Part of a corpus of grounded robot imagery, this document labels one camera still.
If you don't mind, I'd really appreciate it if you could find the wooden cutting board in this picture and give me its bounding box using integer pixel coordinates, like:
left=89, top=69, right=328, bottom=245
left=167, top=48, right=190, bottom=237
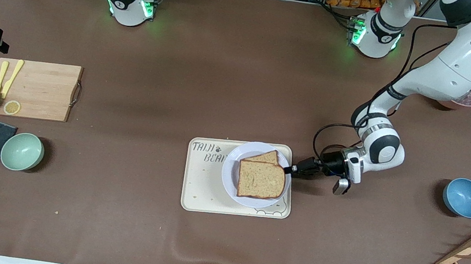
left=0, top=55, right=86, bottom=127

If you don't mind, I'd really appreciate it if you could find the yellow plastic knife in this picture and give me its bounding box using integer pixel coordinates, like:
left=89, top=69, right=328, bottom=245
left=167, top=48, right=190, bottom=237
left=1, top=58, right=25, bottom=101

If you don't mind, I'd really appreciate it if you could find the white round plate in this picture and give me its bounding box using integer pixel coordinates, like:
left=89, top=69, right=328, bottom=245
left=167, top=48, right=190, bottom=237
left=217, top=137, right=297, bottom=213

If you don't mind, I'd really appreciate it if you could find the bread slice with filling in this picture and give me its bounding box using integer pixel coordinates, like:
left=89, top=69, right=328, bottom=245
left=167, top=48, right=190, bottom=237
left=243, top=146, right=282, bottom=166

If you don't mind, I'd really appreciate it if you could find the light green bowl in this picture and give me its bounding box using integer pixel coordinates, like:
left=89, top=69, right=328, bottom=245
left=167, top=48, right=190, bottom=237
left=0, top=129, right=47, bottom=175

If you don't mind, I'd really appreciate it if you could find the cream tray with bear print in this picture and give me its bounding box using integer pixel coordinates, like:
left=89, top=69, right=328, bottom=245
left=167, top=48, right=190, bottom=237
left=179, top=131, right=300, bottom=225

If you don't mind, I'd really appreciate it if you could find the blue bowl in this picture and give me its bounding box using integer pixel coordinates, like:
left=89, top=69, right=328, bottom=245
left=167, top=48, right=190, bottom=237
left=440, top=175, right=471, bottom=219

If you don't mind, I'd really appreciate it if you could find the yellow plastic fork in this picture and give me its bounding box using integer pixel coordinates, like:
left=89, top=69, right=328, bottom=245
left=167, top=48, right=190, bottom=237
left=0, top=60, right=10, bottom=94

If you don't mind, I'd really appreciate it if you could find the lemon slice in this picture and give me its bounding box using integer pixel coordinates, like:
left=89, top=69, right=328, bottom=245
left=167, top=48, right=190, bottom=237
left=3, top=99, right=22, bottom=116

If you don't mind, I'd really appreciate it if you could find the brown bread sandwich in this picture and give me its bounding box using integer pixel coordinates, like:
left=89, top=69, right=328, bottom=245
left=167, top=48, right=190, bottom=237
left=234, top=159, right=289, bottom=203

